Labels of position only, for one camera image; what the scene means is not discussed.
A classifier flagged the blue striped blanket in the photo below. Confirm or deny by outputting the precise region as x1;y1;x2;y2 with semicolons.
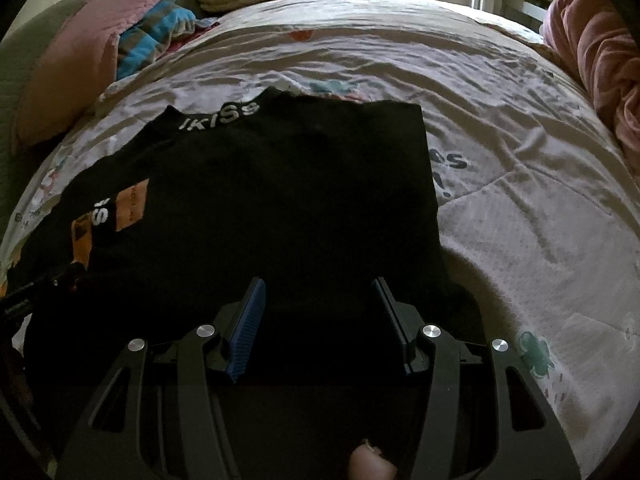
116;0;198;81

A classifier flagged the black shirt with white lettering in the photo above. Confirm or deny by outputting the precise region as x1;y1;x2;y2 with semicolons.
5;86;486;411

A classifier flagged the pink pillow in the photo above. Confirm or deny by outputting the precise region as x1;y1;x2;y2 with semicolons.
15;0;178;148

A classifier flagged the person's right hand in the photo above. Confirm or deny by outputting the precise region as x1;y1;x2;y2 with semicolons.
347;439;399;480

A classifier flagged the white cabinet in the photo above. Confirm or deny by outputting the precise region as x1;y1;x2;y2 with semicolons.
502;0;551;31

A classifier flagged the pink fleece blanket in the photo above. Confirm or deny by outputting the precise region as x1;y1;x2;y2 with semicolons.
544;0;640;176

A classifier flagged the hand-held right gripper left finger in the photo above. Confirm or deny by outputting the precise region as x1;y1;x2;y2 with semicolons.
55;276;267;480

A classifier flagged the white printed quilt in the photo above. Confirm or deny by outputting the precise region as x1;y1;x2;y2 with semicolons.
0;0;640;480

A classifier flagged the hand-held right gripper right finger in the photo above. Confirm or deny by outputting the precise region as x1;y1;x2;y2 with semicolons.
371;276;583;480

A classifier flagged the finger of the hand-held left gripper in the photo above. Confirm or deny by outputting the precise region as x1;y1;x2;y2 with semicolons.
0;262;87;323

